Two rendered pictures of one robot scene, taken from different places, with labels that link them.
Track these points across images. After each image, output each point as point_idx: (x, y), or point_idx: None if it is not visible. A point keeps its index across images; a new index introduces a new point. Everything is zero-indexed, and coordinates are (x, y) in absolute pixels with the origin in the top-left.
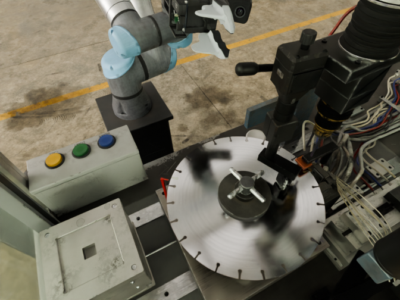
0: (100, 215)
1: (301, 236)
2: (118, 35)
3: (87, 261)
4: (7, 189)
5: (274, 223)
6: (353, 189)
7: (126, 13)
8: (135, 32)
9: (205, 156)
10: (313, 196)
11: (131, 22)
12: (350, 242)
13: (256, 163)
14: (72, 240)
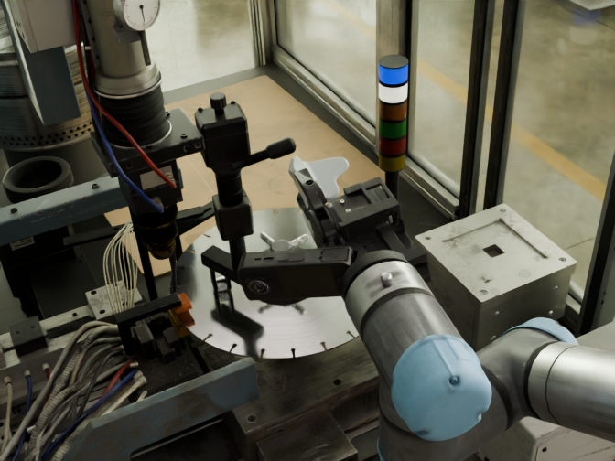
0: (499, 281)
1: (220, 238)
2: (537, 318)
3: (490, 242)
4: (603, 210)
5: (250, 248)
6: (112, 305)
7: (539, 344)
8: (505, 335)
9: (341, 321)
10: (183, 275)
11: (521, 338)
12: (139, 294)
13: (254, 314)
14: (523, 258)
